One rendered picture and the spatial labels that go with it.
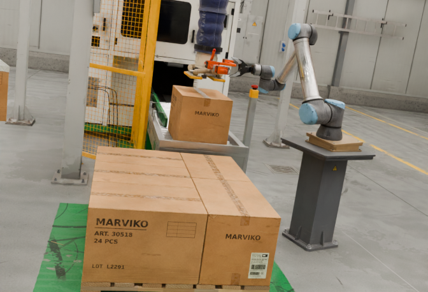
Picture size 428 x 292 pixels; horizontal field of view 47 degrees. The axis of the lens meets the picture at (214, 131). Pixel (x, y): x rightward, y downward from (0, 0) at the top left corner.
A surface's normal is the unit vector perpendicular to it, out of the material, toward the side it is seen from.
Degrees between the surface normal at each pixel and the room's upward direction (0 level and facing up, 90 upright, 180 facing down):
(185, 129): 90
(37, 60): 90
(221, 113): 90
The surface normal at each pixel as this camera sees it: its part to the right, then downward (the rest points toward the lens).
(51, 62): 0.18, 0.22
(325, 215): 0.51, 0.24
